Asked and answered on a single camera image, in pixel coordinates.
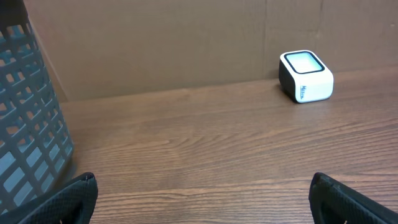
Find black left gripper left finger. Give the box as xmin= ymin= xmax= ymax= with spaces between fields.
xmin=1 ymin=172 xmax=98 ymax=224

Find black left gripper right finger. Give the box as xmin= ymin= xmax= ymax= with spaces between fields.
xmin=308 ymin=172 xmax=397 ymax=224

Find white barcode scanner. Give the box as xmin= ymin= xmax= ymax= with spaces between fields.
xmin=278 ymin=50 xmax=334 ymax=103

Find grey plastic basket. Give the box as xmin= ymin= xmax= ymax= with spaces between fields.
xmin=1 ymin=0 xmax=73 ymax=214

